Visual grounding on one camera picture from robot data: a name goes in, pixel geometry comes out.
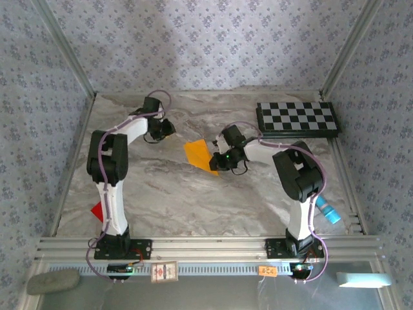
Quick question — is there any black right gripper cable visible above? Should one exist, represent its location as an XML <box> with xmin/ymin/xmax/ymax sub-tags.
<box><xmin>230</xmin><ymin>161</ymin><xmax>248</xmax><ymax>176</ymax></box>

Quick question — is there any red paper sheet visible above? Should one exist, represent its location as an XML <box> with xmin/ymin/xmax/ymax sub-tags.
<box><xmin>90</xmin><ymin>201</ymin><xmax>105</xmax><ymax>223</ymax></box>

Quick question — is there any grey stone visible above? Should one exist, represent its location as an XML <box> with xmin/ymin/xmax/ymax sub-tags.
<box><xmin>26</xmin><ymin>269</ymin><xmax>81</xmax><ymax>295</ymax></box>

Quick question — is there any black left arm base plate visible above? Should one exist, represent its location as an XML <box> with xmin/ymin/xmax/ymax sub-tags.
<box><xmin>94</xmin><ymin>238</ymin><xmax>153</xmax><ymax>260</ymax></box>

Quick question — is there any pale white sponge block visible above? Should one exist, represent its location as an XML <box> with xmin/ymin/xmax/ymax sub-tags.
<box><xmin>336</xmin><ymin>271</ymin><xmax>393</xmax><ymax>288</ymax></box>

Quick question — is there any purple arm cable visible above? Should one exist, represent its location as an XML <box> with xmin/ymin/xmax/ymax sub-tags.
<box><xmin>217</xmin><ymin>121</ymin><xmax>329</xmax><ymax>284</ymax></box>
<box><xmin>85</xmin><ymin>89</ymin><xmax>172</xmax><ymax>285</ymax></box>

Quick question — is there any black and grey chessboard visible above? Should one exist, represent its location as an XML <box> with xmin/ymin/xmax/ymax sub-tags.
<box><xmin>256</xmin><ymin>101</ymin><xmax>342</xmax><ymax>140</ymax></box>

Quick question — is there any aluminium frame post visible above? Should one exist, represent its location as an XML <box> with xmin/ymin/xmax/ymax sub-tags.
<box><xmin>321</xmin><ymin>0</ymin><xmax>385</xmax><ymax>98</ymax></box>
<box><xmin>32</xmin><ymin>0</ymin><xmax>97</xmax><ymax>99</ymax></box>

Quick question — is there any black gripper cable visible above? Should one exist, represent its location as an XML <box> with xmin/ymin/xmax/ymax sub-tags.
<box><xmin>230</xmin><ymin>161</ymin><xmax>248</xmax><ymax>176</ymax></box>
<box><xmin>143</xmin><ymin>132</ymin><xmax>163</xmax><ymax>145</ymax></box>

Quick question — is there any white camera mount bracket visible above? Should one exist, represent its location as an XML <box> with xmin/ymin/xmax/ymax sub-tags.
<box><xmin>214</xmin><ymin>135</ymin><xmax>228</xmax><ymax>155</ymax></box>

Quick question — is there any orange paper sheet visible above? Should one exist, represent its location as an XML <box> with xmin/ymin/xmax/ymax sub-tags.
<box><xmin>183</xmin><ymin>138</ymin><xmax>220</xmax><ymax>177</ymax></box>

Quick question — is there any aluminium front rail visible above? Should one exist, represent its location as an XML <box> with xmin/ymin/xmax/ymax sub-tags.
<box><xmin>34</xmin><ymin>235</ymin><xmax>385</xmax><ymax>262</ymax></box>

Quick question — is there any orange paper tag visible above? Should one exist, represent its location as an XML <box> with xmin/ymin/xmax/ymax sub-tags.
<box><xmin>257</xmin><ymin>265</ymin><xmax>279</xmax><ymax>278</ymax></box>

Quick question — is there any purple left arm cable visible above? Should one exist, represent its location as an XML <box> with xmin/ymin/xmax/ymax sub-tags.
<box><xmin>85</xmin><ymin>89</ymin><xmax>172</xmax><ymax>285</ymax></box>

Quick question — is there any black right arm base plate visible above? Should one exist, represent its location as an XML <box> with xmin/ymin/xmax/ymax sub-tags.
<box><xmin>264</xmin><ymin>238</ymin><xmax>325</xmax><ymax>259</ymax></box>

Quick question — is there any grey slotted cable duct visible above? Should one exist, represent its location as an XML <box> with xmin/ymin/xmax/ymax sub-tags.
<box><xmin>48</xmin><ymin>263</ymin><xmax>372</xmax><ymax>277</ymax></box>

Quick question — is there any aluminium side rail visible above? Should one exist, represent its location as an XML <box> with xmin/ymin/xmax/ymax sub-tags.
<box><xmin>50</xmin><ymin>93</ymin><xmax>97</xmax><ymax>237</ymax></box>
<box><xmin>328</xmin><ymin>138</ymin><xmax>367</xmax><ymax>235</ymax></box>

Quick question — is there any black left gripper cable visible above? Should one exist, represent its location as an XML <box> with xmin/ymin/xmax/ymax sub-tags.
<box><xmin>143</xmin><ymin>132</ymin><xmax>163</xmax><ymax>145</ymax></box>

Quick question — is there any brown printed card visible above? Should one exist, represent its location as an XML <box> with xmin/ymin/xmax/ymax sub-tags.
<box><xmin>150</xmin><ymin>260</ymin><xmax>179</xmax><ymax>284</ymax></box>

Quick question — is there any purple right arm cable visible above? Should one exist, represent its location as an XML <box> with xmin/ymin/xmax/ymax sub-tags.
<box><xmin>217</xmin><ymin>121</ymin><xmax>329</xmax><ymax>284</ymax></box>

